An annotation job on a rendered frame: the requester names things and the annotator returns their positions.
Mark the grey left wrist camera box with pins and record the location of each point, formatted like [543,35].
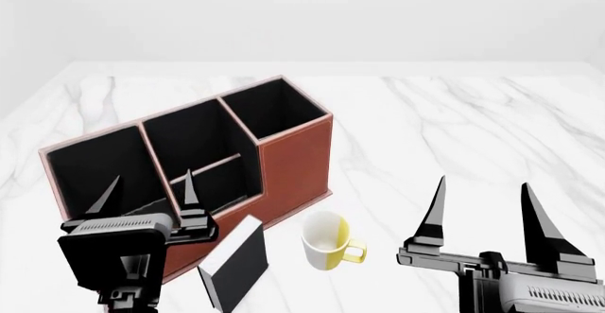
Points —
[118,224]

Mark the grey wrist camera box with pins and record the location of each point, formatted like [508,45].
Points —
[118,224]
[553,293]

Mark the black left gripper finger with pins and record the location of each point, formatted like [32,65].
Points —
[190,206]
[105,202]

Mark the white and yellow mug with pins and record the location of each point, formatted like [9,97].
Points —
[326,236]

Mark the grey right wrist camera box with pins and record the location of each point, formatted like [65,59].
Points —
[553,293]

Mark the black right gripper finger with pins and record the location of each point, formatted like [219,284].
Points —
[435,221]
[543,235]

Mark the black and white box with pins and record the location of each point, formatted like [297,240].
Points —
[241,267]

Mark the brown leather desk caddy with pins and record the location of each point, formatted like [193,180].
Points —
[293,171]

